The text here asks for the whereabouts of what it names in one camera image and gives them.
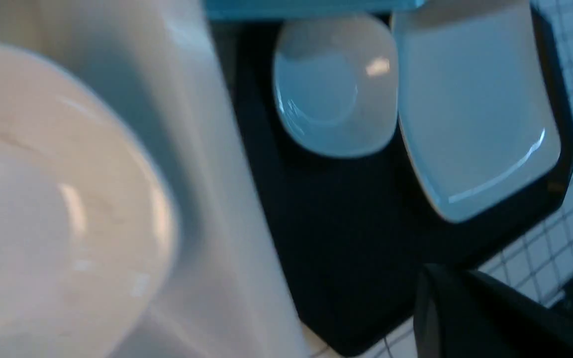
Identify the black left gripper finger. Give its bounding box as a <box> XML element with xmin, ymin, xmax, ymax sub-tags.
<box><xmin>414</xmin><ymin>264</ymin><xmax>573</xmax><ymax>358</ymax></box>

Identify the large white square plate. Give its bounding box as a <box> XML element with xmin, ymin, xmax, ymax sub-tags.
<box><xmin>391</xmin><ymin>0</ymin><xmax>561</xmax><ymax>223</ymax></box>

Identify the white bowl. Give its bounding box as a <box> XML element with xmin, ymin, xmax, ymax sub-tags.
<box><xmin>272</xmin><ymin>13</ymin><xmax>399</xmax><ymax>159</ymax></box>

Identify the black serving tray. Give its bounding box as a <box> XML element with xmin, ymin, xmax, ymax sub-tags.
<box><xmin>234</xmin><ymin>6</ymin><xmax>573</xmax><ymax>357</ymax></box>

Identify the large white plastic tub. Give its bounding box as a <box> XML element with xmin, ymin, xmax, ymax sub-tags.
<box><xmin>0</xmin><ymin>0</ymin><xmax>309</xmax><ymax>358</ymax></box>

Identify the teal plastic bin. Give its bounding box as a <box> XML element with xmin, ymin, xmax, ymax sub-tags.
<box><xmin>202</xmin><ymin>0</ymin><xmax>428</xmax><ymax>21</ymax></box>

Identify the stack of white bowls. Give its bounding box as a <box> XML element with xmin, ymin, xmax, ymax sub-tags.
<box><xmin>0</xmin><ymin>44</ymin><xmax>180</xmax><ymax>358</ymax></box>

